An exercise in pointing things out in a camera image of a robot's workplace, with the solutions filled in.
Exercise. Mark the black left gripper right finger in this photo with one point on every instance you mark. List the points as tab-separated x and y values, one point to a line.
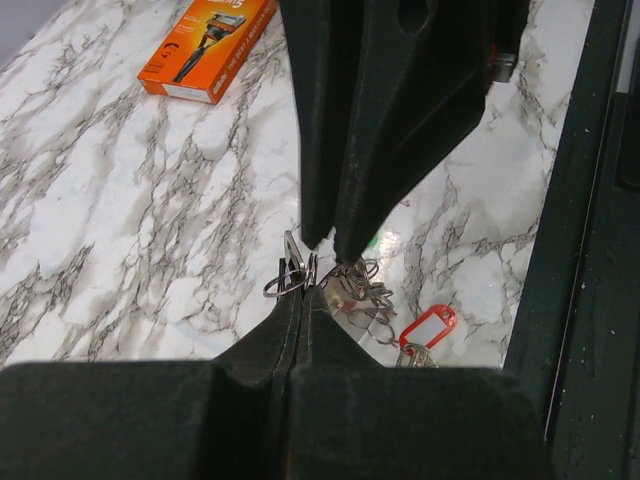
351	418

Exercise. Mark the silver key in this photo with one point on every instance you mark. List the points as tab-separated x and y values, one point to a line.
294	272

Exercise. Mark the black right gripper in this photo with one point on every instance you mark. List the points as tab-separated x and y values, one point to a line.
424	70

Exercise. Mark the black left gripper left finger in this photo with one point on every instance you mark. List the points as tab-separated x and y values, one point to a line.
207	419

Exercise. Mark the orange razor box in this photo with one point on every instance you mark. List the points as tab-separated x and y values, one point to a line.
203	52

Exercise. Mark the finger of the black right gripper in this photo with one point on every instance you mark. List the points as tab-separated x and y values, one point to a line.
323	41

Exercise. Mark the red key tag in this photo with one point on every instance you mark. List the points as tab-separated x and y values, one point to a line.
430	328

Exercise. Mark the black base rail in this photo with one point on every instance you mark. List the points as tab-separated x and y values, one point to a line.
575	342

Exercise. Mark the red handled steel key organizer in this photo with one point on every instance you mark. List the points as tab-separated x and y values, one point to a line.
360	303

